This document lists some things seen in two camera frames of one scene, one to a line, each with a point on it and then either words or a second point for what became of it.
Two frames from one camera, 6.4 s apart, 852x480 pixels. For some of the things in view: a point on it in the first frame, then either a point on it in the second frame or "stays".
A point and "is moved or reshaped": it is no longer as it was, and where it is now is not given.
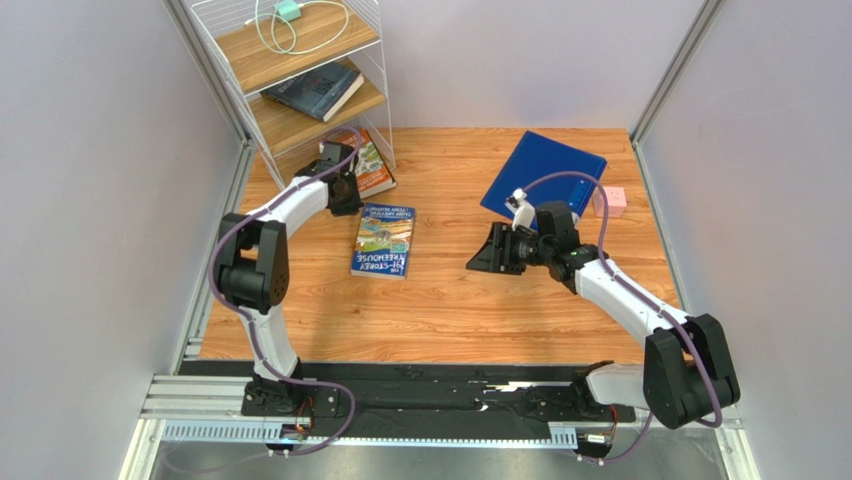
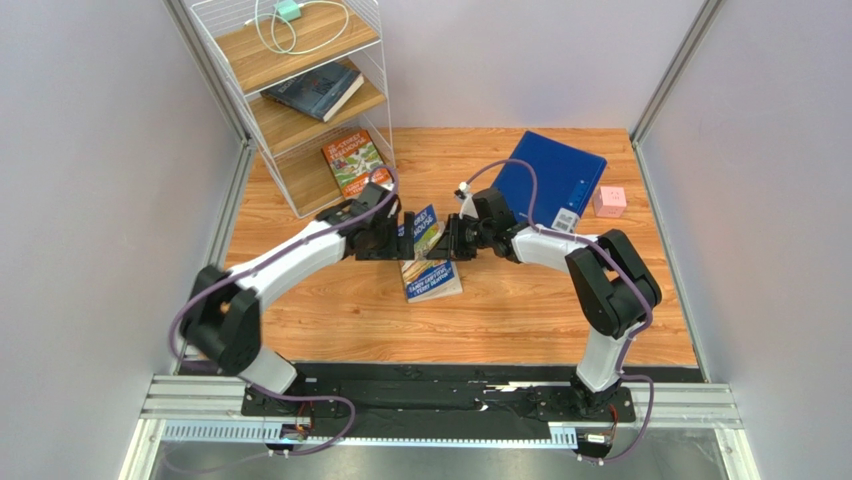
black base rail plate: x=475 y=396 stays
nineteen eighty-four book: x=318 y=92 stays
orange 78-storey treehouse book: x=373 y=174 stays
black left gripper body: x=351 y=201 → x=385 y=244
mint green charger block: x=289 y=9 stays
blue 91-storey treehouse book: x=383 y=241 is moved or reshaped
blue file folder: x=536 y=157 stays
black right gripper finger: x=487 y=258 → x=442 y=250
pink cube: x=616 y=201 stays
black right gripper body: x=502 y=247 → x=453 y=235
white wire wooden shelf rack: x=299 y=74 stays
